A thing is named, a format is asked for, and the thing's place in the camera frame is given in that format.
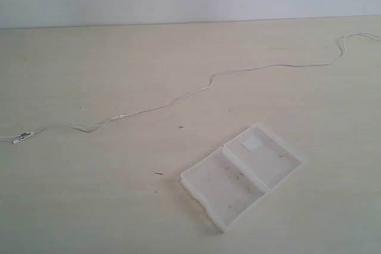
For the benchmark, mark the white label sticker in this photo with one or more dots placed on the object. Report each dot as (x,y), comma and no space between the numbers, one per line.
(252,143)

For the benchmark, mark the clear plastic storage case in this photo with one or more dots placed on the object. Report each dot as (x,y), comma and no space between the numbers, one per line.
(230,181)

